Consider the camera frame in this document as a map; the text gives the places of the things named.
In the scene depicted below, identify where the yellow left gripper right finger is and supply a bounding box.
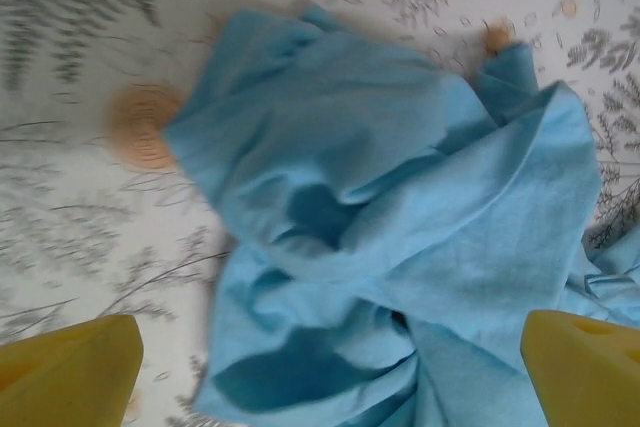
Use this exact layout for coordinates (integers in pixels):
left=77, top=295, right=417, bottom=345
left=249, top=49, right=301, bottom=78
left=519, top=309, right=640, bottom=427

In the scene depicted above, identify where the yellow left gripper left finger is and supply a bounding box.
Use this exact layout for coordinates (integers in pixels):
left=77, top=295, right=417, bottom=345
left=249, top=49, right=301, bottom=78
left=0, top=314, right=146, bottom=427

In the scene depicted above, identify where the light blue t-shirt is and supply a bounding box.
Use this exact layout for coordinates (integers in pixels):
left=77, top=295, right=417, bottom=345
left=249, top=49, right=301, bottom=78
left=162, top=1, right=640, bottom=427

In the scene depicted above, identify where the floral print tablecloth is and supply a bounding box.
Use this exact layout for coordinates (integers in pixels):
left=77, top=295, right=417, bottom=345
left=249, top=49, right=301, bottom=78
left=0, top=0, right=640, bottom=427

